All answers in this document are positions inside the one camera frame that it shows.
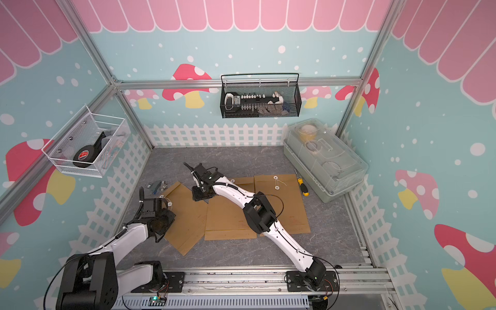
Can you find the brown kraft file bag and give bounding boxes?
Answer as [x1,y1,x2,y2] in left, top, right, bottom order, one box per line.
[204,196,257,241]
[164,182,208,256]
[254,174,311,235]

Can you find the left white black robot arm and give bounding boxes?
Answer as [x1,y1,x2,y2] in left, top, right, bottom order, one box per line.
[56,188,176,309]

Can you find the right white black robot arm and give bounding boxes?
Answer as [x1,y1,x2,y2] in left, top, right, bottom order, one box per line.
[184,163,340,291]

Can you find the green lit circuit board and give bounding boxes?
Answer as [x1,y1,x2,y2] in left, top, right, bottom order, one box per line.
[148,296,167,307]

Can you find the black tape roll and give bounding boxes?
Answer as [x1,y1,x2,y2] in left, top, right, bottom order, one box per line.
[73,145,97,168]

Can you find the clear plastic storage box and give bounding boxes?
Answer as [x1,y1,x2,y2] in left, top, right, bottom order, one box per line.
[283,118,368,203]

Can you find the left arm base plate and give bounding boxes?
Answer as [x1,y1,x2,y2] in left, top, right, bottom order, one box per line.
[132,272,185,294]

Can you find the black wire mesh basket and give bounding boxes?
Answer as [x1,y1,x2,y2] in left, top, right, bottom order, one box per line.
[220,73,302,118]

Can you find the clear acrylic wall bin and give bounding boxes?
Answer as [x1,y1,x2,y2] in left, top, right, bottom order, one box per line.
[41,106,130,178]

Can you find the yellow handled screwdriver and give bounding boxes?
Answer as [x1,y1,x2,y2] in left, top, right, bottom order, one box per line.
[294,170,309,197]

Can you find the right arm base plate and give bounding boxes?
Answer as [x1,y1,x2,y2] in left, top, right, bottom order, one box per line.
[284,271,339,293]

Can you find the aluminium front rail frame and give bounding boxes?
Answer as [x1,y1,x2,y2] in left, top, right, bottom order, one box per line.
[112,266,402,309]

